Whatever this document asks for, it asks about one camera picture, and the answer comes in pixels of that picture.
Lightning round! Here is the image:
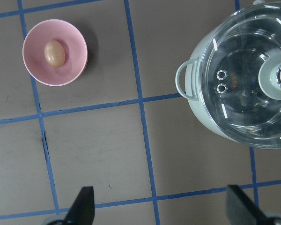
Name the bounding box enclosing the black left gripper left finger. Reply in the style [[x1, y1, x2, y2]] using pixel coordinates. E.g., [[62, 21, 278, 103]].
[[64, 187, 95, 225]]

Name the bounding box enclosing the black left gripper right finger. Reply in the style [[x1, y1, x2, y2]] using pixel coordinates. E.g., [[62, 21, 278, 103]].
[[226, 185, 268, 225]]

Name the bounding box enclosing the glass pot lid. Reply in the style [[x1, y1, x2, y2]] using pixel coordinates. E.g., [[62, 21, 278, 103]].
[[198, 1, 281, 150]]

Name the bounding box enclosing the brown egg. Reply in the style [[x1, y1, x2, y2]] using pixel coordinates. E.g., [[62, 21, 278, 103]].
[[44, 40, 66, 68]]

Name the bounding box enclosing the pale green electric pot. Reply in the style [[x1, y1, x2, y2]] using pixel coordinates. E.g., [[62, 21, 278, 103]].
[[175, 0, 281, 150]]

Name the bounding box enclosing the pink bowl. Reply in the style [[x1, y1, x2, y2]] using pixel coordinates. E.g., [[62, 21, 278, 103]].
[[22, 19, 88, 86]]

